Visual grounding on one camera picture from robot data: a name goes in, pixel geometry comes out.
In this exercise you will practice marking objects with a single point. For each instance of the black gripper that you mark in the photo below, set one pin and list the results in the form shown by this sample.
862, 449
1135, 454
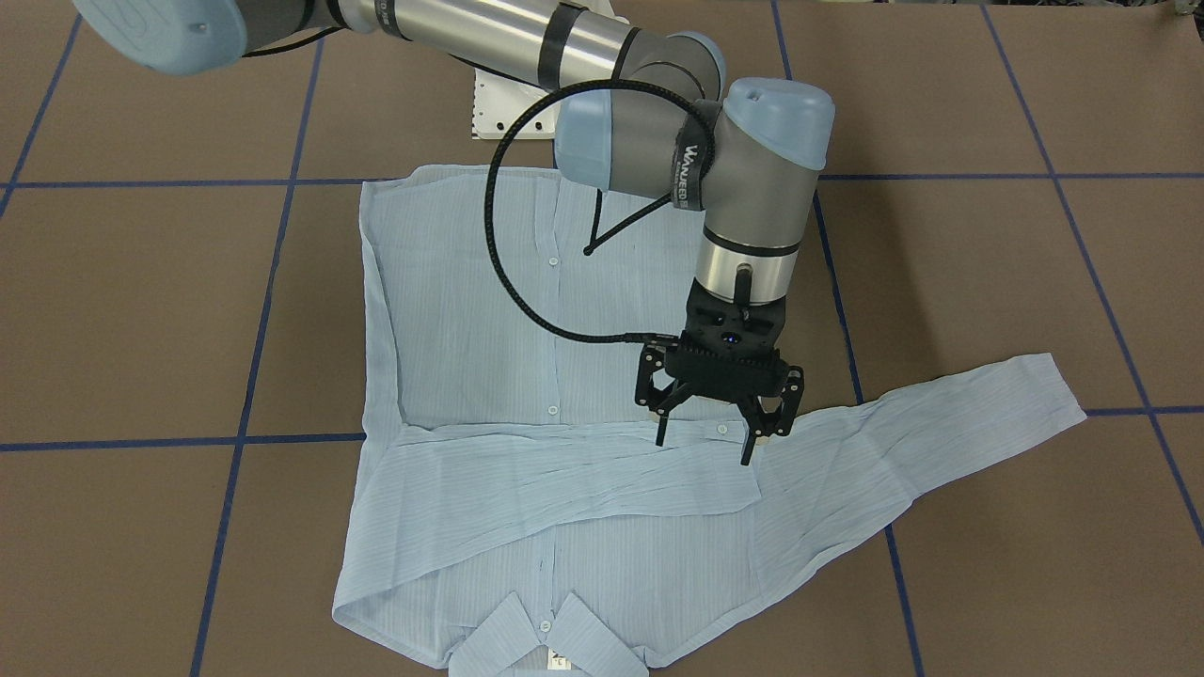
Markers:
786, 391

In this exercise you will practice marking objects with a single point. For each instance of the light blue button shirt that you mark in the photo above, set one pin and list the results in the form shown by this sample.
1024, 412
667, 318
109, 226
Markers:
512, 504

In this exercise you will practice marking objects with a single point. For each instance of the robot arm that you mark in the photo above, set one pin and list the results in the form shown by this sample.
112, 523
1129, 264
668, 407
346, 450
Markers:
642, 114

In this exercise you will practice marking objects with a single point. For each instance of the white camera pole base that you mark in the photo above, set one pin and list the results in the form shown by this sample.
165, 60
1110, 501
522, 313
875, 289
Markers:
499, 108

